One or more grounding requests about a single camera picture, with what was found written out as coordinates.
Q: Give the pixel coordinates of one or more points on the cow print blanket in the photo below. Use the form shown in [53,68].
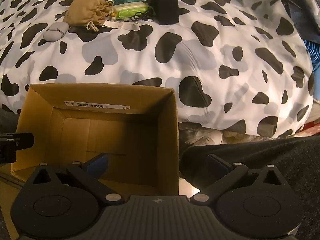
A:
[175,55]

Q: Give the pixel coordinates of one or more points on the blue ribbed fabric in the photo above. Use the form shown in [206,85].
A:
[313,51]

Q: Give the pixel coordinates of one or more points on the white round disc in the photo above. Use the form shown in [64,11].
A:
[56,31]

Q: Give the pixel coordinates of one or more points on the red and white box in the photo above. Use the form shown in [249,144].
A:
[312,127]

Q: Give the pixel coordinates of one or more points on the green wet wipes pack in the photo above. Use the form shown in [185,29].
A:
[130,8]

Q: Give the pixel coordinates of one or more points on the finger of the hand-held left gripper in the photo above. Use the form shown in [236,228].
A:
[17,141]

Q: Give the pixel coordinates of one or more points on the white shoe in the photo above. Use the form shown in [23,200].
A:
[210,137]

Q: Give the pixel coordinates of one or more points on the black fabric band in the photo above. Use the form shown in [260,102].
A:
[165,5]

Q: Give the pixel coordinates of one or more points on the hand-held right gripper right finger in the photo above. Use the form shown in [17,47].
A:
[218,166]

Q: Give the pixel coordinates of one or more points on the brown cardboard box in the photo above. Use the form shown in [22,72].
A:
[163,130]

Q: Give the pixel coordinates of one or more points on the person's right leg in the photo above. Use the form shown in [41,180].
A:
[262,155]

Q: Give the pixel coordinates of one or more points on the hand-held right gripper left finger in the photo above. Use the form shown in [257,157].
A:
[100,163]

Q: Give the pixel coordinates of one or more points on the dark clothing pile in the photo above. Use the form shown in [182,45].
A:
[300,0]

